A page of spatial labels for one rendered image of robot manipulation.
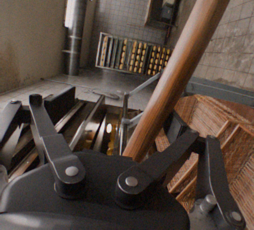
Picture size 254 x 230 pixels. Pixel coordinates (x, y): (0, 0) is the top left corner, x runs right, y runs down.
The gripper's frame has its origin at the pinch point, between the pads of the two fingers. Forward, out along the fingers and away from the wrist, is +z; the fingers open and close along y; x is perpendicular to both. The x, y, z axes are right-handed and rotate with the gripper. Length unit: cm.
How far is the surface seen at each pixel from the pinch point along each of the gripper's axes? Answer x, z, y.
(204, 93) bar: -0.9, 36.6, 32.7
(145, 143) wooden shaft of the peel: -3.0, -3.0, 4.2
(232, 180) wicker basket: -37, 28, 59
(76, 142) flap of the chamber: -43, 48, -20
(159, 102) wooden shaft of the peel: 2.7, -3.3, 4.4
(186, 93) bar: -2.8, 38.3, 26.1
